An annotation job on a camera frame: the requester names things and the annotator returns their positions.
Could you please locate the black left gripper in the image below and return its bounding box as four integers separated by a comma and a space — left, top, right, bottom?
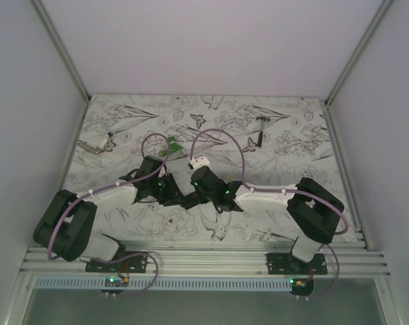
149, 173, 186, 207

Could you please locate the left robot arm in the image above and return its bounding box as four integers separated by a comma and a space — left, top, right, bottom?
33, 156, 194, 272

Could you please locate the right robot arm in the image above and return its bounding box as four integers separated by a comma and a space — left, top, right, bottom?
191, 166, 349, 274

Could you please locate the green object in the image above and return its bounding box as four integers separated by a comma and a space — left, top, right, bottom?
159, 136, 187, 160

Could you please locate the metal clamp tool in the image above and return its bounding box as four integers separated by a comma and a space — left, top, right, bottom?
78, 138, 116, 155

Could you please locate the left controller board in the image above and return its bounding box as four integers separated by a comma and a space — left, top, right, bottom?
101, 276, 129, 298

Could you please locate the controller board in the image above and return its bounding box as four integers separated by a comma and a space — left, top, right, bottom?
290, 278, 314, 301
101, 276, 129, 298

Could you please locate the small hammer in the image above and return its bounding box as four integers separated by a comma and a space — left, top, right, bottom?
256, 116, 268, 148

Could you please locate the right controller board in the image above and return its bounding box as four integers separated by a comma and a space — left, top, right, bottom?
290, 278, 314, 301

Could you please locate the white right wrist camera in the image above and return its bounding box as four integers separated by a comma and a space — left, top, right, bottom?
188, 156, 211, 171

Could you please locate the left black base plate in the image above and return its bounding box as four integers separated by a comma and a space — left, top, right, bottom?
85, 251, 148, 274

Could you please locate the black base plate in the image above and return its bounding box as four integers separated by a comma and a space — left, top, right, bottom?
85, 251, 148, 274
266, 253, 328, 276

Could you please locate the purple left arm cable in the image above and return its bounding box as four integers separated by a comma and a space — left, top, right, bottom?
47, 133, 173, 299

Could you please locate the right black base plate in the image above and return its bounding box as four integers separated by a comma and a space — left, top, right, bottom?
266, 253, 328, 276

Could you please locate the grey slotted cable duct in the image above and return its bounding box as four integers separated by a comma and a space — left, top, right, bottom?
33, 276, 291, 292

